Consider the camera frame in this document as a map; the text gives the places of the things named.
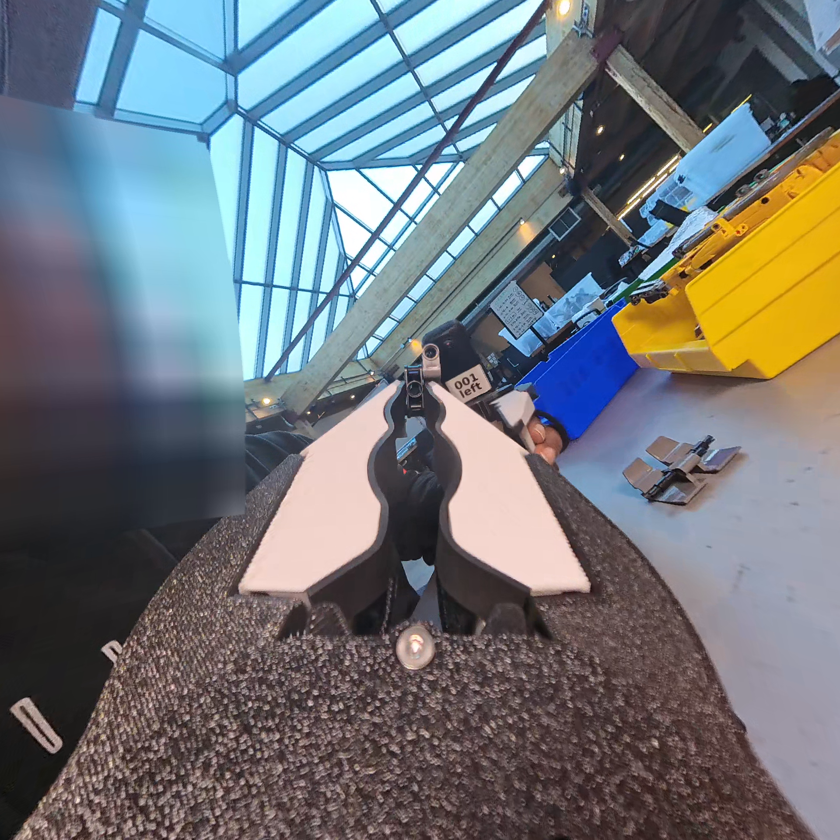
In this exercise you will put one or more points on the person's left forearm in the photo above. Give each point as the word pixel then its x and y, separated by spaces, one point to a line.
pixel 275 456

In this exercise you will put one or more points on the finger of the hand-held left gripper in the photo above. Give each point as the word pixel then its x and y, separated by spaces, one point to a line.
pixel 518 413

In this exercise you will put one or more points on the small notice board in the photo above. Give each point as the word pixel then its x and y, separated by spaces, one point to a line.
pixel 515 308

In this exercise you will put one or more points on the person's left hand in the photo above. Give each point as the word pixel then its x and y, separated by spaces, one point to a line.
pixel 548 443

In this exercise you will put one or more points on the grey round connector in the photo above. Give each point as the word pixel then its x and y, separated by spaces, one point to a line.
pixel 431 358

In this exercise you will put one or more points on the blue plastic bin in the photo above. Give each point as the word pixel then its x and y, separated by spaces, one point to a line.
pixel 577 374

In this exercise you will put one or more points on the white storage boxes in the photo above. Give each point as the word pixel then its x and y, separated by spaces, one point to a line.
pixel 722 157

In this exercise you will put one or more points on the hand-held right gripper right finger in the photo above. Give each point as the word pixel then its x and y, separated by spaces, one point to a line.
pixel 512 525

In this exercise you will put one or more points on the deep yellow plastic bin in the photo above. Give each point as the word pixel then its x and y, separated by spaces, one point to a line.
pixel 774 295

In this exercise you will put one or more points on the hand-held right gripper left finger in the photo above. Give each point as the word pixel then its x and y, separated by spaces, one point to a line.
pixel 321 525

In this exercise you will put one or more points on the silver panel toy piece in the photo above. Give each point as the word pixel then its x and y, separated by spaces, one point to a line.
pixel 663 472

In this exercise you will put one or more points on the yellow tracked toy robot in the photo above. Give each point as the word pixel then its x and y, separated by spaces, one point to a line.
pixel 722 229

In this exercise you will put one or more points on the black jointed link piece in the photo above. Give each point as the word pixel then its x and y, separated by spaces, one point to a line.
pixel 413 390

